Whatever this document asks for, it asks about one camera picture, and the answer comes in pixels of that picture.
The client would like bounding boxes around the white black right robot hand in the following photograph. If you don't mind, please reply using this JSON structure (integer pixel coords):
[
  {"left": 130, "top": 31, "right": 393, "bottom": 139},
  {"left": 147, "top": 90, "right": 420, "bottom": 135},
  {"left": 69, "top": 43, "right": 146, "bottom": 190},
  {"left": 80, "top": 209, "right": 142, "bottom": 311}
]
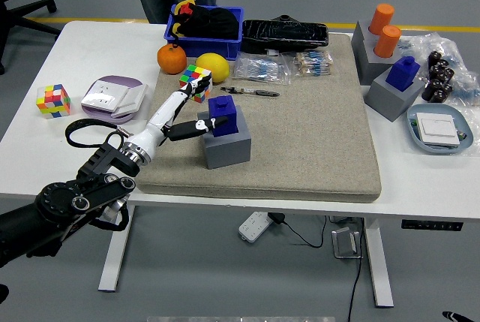
[{"left": 442, "top": 310, "right": 477, "bottom": 322}]

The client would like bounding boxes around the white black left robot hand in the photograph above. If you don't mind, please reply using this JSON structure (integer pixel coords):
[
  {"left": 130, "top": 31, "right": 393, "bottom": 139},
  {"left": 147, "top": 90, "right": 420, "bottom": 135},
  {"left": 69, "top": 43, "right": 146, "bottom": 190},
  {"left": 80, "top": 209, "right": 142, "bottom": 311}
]
[{"left": 133, "top": 76, "right": 229, "bottom": 161}]

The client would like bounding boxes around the blue seal with knob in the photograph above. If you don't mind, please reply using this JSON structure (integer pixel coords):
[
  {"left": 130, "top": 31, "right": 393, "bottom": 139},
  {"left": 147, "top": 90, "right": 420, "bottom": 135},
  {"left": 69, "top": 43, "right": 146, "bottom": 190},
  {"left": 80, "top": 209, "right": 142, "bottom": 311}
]
[
  {"left": 385, "top": 56, "right": 421, "bottom": 93},
  {"left": 208, "top": 95, "right": 240, "bottom": 138}
]

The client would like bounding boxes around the grey square seal holder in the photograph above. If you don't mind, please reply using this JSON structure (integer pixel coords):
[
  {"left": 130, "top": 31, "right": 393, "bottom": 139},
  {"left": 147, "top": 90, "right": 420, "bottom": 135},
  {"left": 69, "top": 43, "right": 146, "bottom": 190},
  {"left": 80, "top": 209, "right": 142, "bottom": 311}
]
[
  {"left": 364, "top": 68, "right": 427, "bottom": 123},
  {"left": 197, "top": 110, "right": 252, "bottom": 170}
]

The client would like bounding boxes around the bright colourful puzzle cube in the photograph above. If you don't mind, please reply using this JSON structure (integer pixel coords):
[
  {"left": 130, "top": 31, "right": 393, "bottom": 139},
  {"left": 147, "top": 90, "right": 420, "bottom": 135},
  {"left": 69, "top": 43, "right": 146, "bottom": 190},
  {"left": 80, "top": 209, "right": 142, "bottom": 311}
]
[{"left": 178, "top": 64, "right": 214, "bottom": 104}]

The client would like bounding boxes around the purple plate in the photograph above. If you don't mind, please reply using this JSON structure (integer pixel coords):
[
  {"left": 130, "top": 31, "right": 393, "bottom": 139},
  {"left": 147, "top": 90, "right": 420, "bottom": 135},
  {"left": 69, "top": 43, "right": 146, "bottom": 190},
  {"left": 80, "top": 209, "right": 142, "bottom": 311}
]
[{"left": 81, "top": 74, "right": 148, "bottom": 125}]

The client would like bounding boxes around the orange fruit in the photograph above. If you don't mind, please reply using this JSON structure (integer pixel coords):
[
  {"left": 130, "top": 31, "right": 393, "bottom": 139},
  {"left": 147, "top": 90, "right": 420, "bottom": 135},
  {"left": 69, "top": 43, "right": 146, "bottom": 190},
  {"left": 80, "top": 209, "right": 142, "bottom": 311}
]
[{"left": 157, "top": 43, "right": 188, "bottom": 75}]

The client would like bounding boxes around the yellow lemon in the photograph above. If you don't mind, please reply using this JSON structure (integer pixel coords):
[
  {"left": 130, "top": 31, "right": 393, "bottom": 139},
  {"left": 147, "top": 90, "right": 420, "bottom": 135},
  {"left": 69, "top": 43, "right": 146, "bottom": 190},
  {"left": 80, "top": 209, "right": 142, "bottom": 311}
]
[{"left": 195, "top": 52, "right": 230, "bottom": 84}]

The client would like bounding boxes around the blue plastic bin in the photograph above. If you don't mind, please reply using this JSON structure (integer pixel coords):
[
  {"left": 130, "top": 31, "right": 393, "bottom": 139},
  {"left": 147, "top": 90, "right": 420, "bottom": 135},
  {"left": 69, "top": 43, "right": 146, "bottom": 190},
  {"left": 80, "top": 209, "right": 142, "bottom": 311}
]
[{"left": 163, "top": 5, "right": 245, "bottom": 62}]

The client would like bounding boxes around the black pen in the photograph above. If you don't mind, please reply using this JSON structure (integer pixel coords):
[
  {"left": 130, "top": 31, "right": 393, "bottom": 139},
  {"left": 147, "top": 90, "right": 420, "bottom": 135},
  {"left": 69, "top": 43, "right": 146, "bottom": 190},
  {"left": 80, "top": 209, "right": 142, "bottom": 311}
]
[{"left": 220, "top": 86, "right": 281, "bottom": 98}]

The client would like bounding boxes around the black table control panel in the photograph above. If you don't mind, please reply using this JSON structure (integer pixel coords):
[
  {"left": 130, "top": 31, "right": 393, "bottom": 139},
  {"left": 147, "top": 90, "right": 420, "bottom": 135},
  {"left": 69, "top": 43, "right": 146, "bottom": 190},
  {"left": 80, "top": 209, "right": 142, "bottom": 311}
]
[{"left": 400, "top": 219, "right": 464, "bottom": 232}]

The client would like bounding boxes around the white table leg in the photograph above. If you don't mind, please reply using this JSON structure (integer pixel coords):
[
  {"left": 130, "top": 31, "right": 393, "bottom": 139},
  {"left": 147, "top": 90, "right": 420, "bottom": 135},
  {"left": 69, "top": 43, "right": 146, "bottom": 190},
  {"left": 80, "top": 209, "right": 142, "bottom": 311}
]
[
  {"left": 97, "top": 204, "right": 136, "bottom": 293},
  {"left": 362, "top": 218, "right": 395, "bottom": 308}
]

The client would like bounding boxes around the clear bag of blue resistors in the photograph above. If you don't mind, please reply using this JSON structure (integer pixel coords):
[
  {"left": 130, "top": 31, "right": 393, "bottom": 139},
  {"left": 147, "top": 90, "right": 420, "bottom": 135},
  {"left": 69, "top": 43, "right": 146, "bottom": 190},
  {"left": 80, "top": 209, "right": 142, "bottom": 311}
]
[{"left": 234, "top": 52, "right": 293, "bottom": 86}]

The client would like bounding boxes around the pastel colourful puzzle cube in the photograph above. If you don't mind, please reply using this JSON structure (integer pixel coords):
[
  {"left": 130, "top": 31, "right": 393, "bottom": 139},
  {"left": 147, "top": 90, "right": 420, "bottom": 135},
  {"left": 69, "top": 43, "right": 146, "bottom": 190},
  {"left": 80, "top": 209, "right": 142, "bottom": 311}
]
[{"left": 36, "top": 83, "right": 72, "bottom": 119}]

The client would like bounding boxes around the grey-brown felt mat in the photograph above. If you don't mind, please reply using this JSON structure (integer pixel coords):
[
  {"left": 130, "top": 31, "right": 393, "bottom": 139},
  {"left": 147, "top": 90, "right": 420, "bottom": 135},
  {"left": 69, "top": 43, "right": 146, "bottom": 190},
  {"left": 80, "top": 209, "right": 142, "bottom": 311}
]
[{"left": 133, "top": 32, "right": 383, "bottom": 204}]

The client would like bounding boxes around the black plastic-wrapped keyboard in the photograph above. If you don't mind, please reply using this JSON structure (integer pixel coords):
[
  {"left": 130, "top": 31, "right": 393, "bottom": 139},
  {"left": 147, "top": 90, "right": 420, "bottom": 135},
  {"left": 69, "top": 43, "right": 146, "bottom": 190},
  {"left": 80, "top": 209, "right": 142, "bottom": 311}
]
[{"left": 241, "top": 19, "right": 330, "bottom": 54}]

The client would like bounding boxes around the white power strip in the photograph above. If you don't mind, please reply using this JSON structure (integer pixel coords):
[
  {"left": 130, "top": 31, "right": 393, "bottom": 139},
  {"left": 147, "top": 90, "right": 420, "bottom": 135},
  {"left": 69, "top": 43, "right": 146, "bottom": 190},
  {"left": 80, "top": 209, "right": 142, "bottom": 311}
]
[{"left": 238, "top": 211, "right": 274, "bottom": 243}]

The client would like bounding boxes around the clear bag of tan resistors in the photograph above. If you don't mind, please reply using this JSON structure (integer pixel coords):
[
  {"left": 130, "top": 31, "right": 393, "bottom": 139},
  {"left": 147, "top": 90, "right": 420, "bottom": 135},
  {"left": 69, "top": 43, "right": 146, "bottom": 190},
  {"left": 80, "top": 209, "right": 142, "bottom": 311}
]
[{"left": 292, "top": 50, "right": 336, "bottom": 77}]

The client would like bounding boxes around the pale blue plate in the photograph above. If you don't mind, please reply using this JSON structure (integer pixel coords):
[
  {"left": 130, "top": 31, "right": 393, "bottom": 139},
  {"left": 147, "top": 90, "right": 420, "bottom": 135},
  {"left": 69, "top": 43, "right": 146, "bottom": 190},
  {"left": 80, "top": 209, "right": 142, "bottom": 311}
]
[{"left": 406, "top": 103, "right": 474, "bottom": 155}]

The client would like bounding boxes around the grey double cylinder holder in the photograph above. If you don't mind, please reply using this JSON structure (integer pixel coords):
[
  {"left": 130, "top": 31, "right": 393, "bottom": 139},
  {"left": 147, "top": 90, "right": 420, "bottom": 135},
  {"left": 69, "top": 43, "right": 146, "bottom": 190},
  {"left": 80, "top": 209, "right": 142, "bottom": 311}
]
[{"left": 350, "top": 20, "right": 404, "bottom": 86}]

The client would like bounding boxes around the orange cylinder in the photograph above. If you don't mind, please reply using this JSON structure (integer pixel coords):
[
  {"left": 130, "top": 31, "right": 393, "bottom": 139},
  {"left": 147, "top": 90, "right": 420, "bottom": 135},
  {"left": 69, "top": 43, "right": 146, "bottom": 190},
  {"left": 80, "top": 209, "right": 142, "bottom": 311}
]
[
  {"left": 373, "top": 25, "right": 403, "bottom": 59},
  {"left": 369, "top": 3, "right": 396, "bottom": 36}
]

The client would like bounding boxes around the crumpled clear plastic bag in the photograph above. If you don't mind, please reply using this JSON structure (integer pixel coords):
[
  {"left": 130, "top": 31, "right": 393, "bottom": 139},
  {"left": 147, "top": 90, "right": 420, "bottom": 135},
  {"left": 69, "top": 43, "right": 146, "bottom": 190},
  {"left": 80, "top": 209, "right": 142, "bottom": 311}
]
[{"left": 397, "top": 32, "right": 480, "bottom": 158}]

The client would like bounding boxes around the white wall socket panel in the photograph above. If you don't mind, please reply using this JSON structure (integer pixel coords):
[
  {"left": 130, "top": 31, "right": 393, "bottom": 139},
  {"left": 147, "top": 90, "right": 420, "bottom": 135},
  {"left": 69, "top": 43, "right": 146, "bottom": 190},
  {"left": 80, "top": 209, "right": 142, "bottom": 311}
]
[{"left": 81, "top": 80, "right": 132, "bottom": 111}]

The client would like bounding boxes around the black floor cable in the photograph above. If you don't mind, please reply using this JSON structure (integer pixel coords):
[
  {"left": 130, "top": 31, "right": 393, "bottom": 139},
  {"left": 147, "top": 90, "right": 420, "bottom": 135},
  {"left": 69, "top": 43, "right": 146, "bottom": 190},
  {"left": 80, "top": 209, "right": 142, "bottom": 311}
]
[{"left": 346, "top": 257, "right": 364, "bottom": 322}]

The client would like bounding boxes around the silver metal bracket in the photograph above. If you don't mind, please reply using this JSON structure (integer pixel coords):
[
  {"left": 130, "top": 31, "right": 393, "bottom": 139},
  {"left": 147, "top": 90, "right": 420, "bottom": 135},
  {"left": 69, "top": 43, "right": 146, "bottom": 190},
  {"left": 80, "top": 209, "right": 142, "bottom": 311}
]
[{"left": 331, "top": 226, "right": 364, "bottom": 260}]

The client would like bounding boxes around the black plug with cord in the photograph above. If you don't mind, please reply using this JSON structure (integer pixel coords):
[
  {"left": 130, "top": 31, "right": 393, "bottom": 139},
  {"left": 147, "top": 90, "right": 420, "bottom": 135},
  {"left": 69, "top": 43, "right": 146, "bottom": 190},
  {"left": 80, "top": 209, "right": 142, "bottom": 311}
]
[{"left": 268, "top": 212, "right": 328, "bottom": 249}]

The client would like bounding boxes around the white wall switch panel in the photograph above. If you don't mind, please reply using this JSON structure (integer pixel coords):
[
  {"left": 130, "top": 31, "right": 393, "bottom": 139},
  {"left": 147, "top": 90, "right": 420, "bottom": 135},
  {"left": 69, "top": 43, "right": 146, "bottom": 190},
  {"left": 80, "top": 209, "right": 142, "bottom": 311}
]
[{"left": 415, "top": 112, "right": 461, "bottom": 147}]

